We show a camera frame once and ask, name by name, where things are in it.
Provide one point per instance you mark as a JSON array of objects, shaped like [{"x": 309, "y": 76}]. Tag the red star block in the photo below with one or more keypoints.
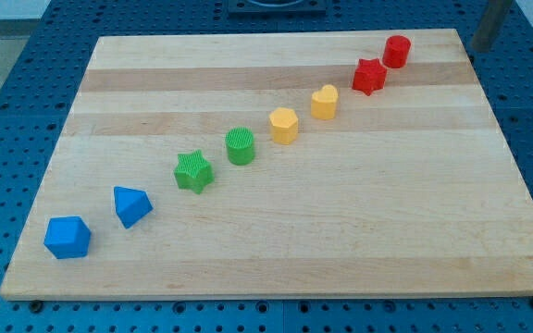
[{"x": 369, "y": 76}]

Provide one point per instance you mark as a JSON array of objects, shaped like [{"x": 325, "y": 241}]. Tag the blue cube block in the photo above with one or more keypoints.
[{"x": 67, "y": 237}]

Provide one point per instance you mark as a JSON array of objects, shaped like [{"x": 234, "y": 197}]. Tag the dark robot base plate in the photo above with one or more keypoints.
[{"x": 284, "y": 7}]

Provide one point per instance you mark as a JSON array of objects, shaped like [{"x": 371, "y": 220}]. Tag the green star block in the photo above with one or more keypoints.
[{"x": 193, "y": 172}]

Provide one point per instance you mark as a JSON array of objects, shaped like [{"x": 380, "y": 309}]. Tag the wooden board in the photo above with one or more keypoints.
[{"x": 410, "y": 192}]

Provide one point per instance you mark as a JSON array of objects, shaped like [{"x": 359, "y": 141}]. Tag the blue triangular block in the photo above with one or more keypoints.
[{"x": 131, "y": 205}]

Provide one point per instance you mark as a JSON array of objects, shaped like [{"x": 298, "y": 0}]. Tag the yellow hexagon block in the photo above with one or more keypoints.
[{"x": 284, "y": 125}]

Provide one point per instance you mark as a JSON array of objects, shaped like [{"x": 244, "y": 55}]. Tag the grey metal rod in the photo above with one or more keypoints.
[{"x": 490, "y": 24}]

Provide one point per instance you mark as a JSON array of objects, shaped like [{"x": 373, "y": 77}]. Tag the yellow heart block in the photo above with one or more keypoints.
[{"x": 324, "y": 102}]

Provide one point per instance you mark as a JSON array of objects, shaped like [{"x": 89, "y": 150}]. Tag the red cylinder block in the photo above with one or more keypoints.
[{"x": 396, "y": 51}]

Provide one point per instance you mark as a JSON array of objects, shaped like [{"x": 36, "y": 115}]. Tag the green cylinder block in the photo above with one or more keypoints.
[{"x": 240, "y": 146}]

